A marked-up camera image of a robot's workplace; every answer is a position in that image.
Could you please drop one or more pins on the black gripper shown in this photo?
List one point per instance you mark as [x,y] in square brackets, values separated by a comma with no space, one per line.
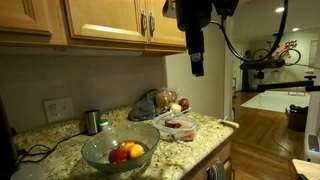
[195,16]

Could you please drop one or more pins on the clear plastic zip bag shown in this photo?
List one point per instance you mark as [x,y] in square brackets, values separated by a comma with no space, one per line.
[173,133]

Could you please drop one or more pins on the dark red peach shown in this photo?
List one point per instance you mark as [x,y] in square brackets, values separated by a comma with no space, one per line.
[172,124]

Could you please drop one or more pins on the pale pink peach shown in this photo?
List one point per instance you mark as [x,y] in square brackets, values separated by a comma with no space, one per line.
[188,136]

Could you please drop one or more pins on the clear glass bowl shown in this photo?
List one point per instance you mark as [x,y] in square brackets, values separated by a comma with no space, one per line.
[100,150]

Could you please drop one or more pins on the red apple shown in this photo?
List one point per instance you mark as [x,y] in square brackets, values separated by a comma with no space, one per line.
[184,104]

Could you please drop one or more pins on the white onion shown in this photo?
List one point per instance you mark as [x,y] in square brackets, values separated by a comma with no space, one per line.
[176,108]

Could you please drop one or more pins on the light wooden cabinet door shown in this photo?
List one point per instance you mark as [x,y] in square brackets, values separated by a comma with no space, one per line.
[170,28]
[26,16]
[106,18]

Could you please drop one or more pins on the grey crumpled cloth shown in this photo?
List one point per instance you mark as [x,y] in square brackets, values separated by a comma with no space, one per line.
[143,108]

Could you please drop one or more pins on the white floor rug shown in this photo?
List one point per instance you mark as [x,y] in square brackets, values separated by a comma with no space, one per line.
[276,101]

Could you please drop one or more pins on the wooden base cabinet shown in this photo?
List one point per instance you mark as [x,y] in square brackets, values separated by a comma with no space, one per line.
[216,155]

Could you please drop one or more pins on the orange bicycle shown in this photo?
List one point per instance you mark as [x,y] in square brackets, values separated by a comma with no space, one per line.
[288,44]

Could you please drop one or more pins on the round ceiling light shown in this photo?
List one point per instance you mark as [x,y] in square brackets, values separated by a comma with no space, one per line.
[295,29]
[280,9]

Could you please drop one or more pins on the yellow round fruit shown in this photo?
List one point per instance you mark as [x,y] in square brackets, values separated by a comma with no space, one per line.
[136,151]

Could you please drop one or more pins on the orange round fruit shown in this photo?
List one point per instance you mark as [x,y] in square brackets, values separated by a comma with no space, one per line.
[126,145]

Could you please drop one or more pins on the grey hanging towel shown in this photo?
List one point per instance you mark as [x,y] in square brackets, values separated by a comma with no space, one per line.
[216,171]

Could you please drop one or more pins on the small bottle green cap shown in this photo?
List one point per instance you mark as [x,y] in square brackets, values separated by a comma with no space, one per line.
[104,125]

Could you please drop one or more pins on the dark storage box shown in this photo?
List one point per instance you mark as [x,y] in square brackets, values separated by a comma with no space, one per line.
[296,116]

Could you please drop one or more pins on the stainless steel tumbler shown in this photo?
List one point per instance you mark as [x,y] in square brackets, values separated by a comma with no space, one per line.
[92,122]

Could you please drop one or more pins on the red round fruit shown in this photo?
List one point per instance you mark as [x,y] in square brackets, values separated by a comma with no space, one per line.
[117,156]

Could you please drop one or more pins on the white air purifier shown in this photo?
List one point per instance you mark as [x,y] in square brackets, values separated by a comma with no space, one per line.
[312,148]

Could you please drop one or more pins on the light wooden board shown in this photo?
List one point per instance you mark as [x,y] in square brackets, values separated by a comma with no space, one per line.
[308,168]

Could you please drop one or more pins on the white round lid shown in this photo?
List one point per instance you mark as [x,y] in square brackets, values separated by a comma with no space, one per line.
[28,173]

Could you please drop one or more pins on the black kitchen appliance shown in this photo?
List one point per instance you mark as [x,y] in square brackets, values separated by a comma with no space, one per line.
[6,143]

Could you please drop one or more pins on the black camera bar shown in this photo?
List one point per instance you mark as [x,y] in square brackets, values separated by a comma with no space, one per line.
[261,64]

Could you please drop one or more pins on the white wall outlet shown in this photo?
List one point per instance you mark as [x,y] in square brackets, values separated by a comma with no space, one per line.
[58,109]

